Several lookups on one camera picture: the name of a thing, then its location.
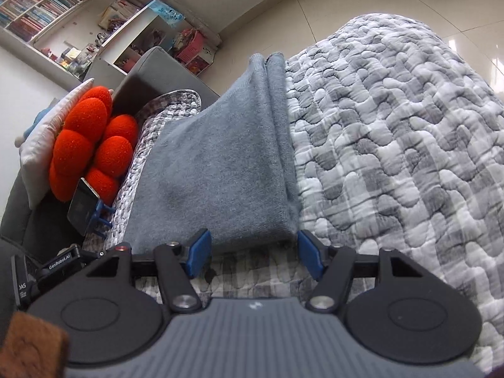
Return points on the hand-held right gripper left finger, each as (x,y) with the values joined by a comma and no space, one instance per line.
(199,252)

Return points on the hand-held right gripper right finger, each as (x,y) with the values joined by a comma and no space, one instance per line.
(309,252)

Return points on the grey knit sweater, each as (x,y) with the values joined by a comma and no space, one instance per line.
(220,165)

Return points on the smartphone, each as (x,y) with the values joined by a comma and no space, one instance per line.
(82,206)

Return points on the blue phone stand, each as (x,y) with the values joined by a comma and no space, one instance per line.
(100,214)

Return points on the brown fuzzy patch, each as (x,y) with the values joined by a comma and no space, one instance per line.
(31,342)

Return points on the white pillow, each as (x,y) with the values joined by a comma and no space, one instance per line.
(43,145)

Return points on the grey checked quilted blanket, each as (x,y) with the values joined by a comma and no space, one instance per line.
(393,145)

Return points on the orange knot cushion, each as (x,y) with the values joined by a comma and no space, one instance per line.
(90,134)

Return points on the blue plush toy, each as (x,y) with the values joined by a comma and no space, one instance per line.
(33,124)

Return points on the grey sofa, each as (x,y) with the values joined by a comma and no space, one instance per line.
(157,71)

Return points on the pink basket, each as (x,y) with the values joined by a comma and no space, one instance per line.
(191,47)

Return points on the white cabinet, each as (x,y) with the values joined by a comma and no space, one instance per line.
(138,27)

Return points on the white bookshelf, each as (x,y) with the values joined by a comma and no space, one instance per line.
(39,8)

